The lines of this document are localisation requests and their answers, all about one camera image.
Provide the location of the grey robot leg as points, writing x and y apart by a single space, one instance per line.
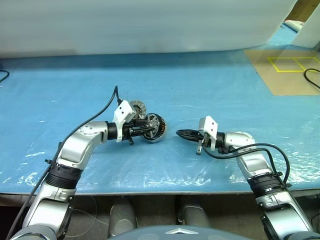
195 216
122 217

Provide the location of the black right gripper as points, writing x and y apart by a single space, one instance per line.
203 140

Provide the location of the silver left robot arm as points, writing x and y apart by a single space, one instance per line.
75 145

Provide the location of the silver motor housing copper windings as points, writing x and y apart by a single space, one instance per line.
162 130

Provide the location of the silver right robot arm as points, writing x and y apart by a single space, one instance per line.
257 165

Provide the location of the brown cardboard sheet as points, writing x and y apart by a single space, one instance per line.
280 82

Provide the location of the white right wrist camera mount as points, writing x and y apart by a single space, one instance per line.
208 126

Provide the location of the spoked silver black rotor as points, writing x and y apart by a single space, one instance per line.
153 120

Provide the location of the white upright panel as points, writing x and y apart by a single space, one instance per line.
308 32

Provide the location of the grey left robot leg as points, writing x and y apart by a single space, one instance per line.
122 217

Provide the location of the grey right robot leg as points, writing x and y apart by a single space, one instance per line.
195 216

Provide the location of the white foam backdrop sheet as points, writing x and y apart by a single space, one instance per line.
125 25

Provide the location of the blue plastic table cover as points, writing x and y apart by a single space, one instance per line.
75 82

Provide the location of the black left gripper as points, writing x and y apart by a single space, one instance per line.
128 130

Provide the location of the small white flat object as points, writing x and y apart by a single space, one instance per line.
293 24

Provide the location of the grey robot torso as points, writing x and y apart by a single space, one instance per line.
175 233

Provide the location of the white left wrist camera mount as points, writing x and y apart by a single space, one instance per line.
123 111

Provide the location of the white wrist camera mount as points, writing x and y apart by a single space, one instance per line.
123 111
208 126

